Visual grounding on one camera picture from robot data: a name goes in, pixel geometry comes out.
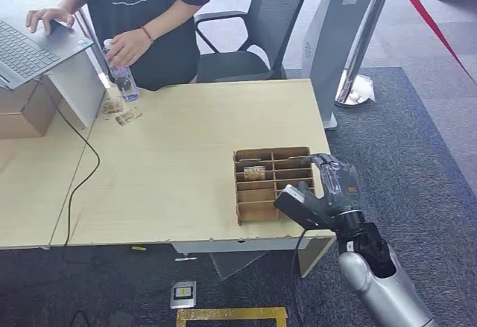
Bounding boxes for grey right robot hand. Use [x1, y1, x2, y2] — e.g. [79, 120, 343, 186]
[297, 153, 365, 228]

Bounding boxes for person's right hand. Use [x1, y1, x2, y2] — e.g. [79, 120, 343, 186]
[25, 7, 75, 36]

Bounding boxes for person's left hand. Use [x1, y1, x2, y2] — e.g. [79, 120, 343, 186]
[105, 28, 151, 68]

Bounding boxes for clear plastic water bottle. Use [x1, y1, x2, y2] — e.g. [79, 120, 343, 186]
[103, 38, 140, 103]

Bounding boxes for person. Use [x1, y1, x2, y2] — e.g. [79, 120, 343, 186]
[25, 0, 211, 92]

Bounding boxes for brown printed card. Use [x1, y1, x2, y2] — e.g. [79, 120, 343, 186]
[114, 108, 143, 128]
[244, 165, 266, 182]
[97, 98, 125, 120]

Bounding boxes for brown wooden card organizer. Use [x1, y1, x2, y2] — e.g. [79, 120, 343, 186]
[233, 146, 316, 226]

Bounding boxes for grey laptop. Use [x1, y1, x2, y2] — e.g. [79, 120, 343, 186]
[0, 19, 94, 91]

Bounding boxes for white angled stand board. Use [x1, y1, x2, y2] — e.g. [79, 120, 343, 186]
[41, 49, 107, 129]

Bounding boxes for white desk leg panel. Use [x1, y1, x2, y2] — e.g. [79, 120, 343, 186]
[297, 235, 337, 279]

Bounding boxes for brown cardboard box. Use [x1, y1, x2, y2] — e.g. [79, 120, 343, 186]
[0, 78, 63, 142]

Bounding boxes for clear plastic bag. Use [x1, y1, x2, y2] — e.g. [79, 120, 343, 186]
[349, 74, 376, 104]

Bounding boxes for grey kiosk stand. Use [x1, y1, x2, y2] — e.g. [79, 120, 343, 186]
[301, 0, 390, 131]

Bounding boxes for chrome stanchion pole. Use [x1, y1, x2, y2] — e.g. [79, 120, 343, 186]
[334, 0, 396, 107]

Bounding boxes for black mesh office chair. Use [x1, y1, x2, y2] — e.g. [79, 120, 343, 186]
[194, 0, 308, 84]

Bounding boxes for red barrier belt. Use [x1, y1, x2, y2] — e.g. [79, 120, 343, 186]
[392, 0, 477, 85]

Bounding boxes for grey floor marker tile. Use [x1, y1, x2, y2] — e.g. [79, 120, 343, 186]
[169, 280, 197, 311]

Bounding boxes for dark wrist camera box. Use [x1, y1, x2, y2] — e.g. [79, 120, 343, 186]
[273, 181, 330, 232]

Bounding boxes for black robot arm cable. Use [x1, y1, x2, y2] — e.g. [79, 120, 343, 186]
[290, 228, 310, 327]

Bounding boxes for black laptop cable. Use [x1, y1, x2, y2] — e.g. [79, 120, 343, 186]
[51, 95, 101, 248]

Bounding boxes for yellow floor tape frame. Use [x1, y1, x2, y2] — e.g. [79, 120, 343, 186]
[176, 307, 288, 327]

